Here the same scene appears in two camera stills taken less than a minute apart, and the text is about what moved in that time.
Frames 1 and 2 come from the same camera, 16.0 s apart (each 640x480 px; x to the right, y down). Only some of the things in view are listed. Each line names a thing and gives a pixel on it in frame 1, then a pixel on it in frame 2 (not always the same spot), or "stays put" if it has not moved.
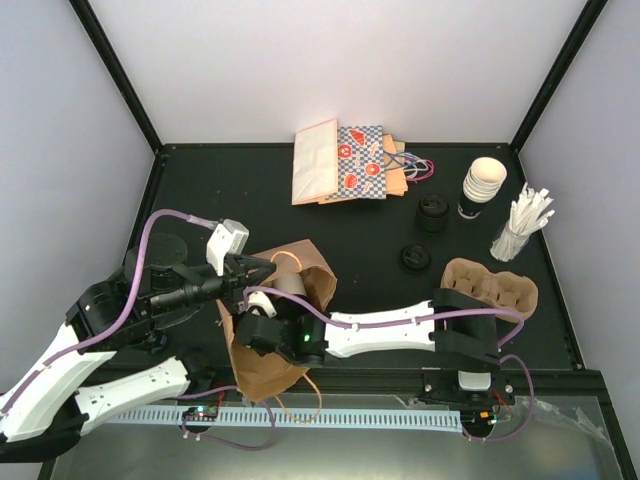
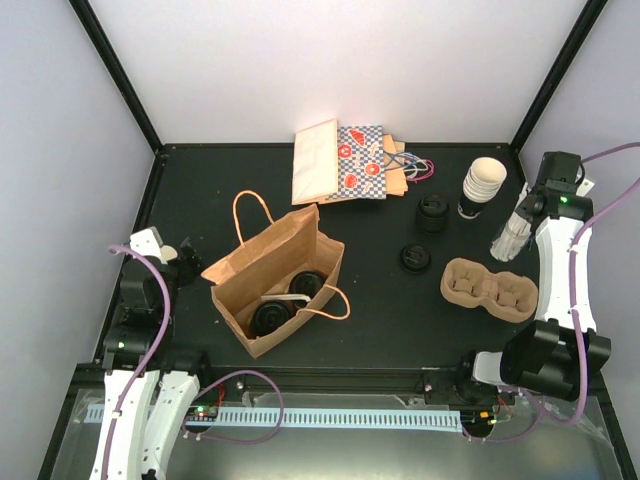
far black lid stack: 432,214 stays put
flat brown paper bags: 395,172 stays put
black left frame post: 86,14 stays put
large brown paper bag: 262,373 -> 290,270
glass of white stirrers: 527,216 stays put
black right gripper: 261,352 -> 521,209
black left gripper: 239,267 -> 188,274
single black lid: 415,258 stays put
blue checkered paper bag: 361,168 stays put
